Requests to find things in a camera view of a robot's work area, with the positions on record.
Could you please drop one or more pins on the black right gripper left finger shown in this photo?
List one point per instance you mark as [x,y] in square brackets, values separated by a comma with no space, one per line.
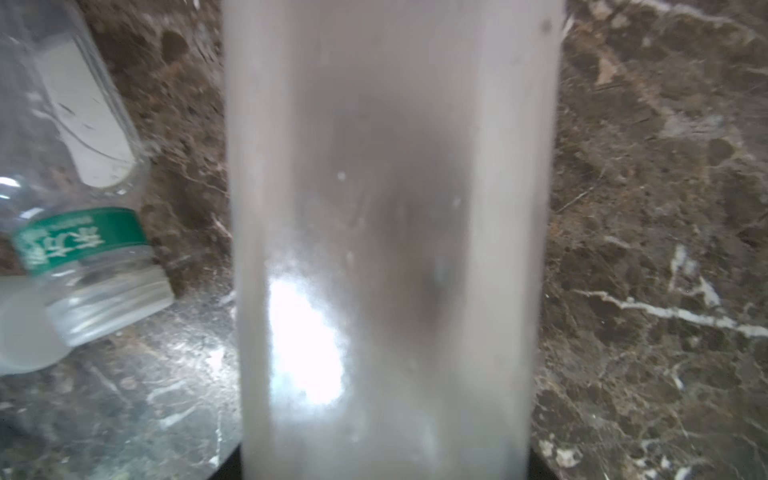
[231,468]

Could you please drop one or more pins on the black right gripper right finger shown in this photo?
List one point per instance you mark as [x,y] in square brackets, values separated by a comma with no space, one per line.
[538,469]

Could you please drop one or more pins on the frosted clear long bottle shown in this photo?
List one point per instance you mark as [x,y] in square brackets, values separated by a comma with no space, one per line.
[389,176]

